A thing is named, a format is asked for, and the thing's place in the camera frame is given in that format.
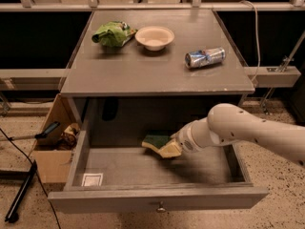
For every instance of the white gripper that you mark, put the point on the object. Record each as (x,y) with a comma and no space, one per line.
(186,139)

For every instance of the green and yellow sponge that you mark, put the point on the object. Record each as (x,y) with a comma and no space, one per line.
(155,142)

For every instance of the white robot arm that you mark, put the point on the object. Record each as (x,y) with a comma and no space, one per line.
(226,124)

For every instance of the metal drawer knob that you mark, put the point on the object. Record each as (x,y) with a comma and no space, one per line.
(160,208)

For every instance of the open grey top drawer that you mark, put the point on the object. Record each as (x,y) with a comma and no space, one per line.
(136,179)

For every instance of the grey wooden cabinet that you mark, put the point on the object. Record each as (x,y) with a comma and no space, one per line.
(135,72)

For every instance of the white label sticker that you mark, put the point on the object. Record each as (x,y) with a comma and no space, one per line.
(92,179)

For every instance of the crushed silver blue can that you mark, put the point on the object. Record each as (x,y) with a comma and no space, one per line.
(203,58)

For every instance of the crumpled items in box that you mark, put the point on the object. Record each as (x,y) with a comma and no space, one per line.
(68,138)

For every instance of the beige paper bowl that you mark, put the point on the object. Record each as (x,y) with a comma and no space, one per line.
(154,38)

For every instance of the cardboard box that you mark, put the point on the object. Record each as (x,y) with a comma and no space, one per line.
(54,165)

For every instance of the green chip bag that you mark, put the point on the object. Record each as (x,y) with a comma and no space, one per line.
(114,34)

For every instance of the black floor bar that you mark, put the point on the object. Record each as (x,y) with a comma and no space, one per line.
(12,215)

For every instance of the black handled tool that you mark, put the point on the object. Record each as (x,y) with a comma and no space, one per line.
(43,134)

